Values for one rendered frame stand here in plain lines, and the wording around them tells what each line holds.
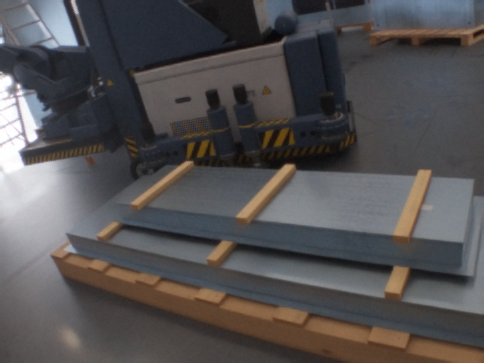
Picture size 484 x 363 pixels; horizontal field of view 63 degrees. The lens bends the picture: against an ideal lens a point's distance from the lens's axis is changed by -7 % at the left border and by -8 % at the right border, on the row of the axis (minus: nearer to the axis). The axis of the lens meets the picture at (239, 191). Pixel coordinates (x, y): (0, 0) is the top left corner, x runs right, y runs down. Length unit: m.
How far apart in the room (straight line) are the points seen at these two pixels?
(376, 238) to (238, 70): 1.63
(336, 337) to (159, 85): 2.09
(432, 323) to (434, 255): 0.22
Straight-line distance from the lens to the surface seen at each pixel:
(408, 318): 1.47
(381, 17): 6.83
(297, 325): 1.54
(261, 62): 2.74
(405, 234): 1.43
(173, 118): 3.01
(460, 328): 1.46
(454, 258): 1.49
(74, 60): 3.65
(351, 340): 1.48
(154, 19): 2.96
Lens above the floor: 1.25
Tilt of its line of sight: 27 degrees down
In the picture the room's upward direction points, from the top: 15 degrees counter-clockwise
